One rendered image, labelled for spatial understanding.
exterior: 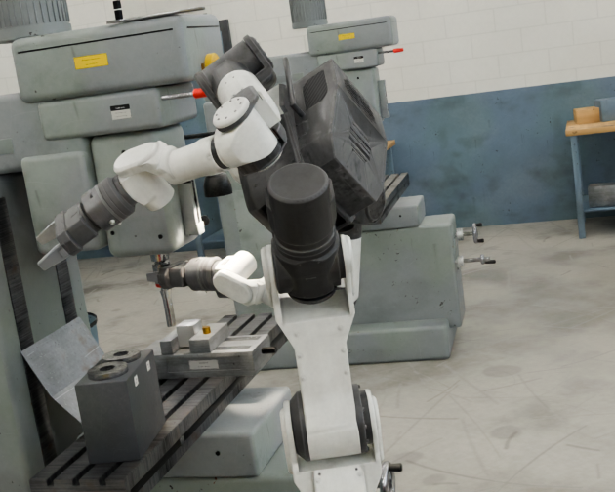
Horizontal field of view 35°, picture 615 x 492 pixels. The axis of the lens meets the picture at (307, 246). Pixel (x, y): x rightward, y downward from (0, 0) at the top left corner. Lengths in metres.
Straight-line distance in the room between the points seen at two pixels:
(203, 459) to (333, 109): 1.01
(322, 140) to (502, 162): 7.00
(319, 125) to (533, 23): 6.89
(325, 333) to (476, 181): 7.08
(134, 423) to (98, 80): 0.83
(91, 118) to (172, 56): 0.27
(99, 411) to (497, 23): 7.05
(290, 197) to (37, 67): 0.99
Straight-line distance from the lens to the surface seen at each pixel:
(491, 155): 8.92
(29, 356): 2.72
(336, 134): 1.98
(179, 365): 2.73
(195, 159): 1.86
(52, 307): 2.85
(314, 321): 1.95
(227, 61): 2.07
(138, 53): 2.42
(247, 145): 1.82
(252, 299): 2.43
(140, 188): 1.96
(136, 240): 2.52
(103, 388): 2.20
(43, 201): 2.60
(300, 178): 1.79
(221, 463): 2.55
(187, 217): 2.54
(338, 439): 1.99
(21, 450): 2.73
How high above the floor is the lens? 1.76
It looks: 11 degrees down
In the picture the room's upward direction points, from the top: 8 degrees counter-clockwise
